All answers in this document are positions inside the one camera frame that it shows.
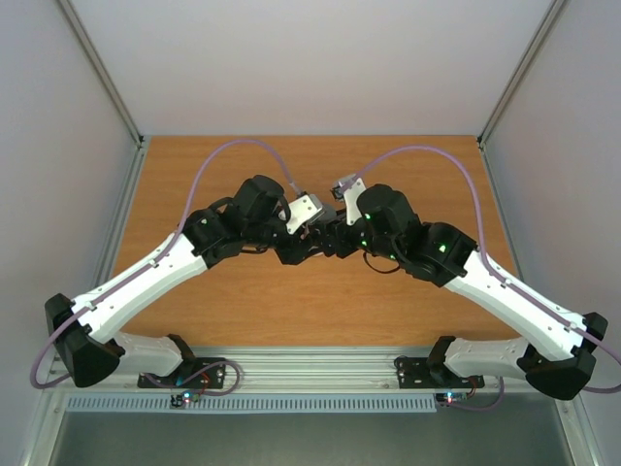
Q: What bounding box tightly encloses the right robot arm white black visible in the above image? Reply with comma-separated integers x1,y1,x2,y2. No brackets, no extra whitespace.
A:
332,180,607,400

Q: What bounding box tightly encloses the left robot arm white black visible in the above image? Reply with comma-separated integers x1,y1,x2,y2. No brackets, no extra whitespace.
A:
45,175,324,388

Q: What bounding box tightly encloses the right small circuit board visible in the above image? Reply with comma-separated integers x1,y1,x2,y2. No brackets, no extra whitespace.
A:
435,390,474,405

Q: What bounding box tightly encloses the small circuit board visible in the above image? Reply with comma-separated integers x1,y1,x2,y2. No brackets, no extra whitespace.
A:
170,391,201,409
435,390,474,405

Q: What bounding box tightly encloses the left small circuit board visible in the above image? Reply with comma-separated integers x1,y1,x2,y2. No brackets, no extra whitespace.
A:
170,391,201,409

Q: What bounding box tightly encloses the aluminium front frame rail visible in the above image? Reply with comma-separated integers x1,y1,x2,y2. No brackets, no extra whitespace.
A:
44,345,578,392

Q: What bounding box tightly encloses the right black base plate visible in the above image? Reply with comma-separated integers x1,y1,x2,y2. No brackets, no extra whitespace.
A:
393,355,485,389

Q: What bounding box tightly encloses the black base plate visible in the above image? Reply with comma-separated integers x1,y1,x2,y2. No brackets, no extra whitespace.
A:
137,357,226,390
393,355,485,389

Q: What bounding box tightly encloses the grey slotted cable duct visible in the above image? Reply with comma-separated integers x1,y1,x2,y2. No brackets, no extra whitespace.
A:
65,393,437,415

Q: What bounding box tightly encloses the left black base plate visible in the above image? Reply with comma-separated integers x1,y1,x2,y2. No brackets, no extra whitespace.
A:
137,357,226,390

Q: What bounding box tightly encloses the right aluminium corner post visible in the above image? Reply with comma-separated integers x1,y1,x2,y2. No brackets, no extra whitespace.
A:
476,0,570,151

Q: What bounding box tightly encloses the aluminium corner post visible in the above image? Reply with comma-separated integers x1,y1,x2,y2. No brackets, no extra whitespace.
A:
55,0,145,148
476,0,570,151

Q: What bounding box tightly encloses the left aluminium corner post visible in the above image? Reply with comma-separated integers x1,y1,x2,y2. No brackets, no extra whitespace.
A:
55,0,145,148

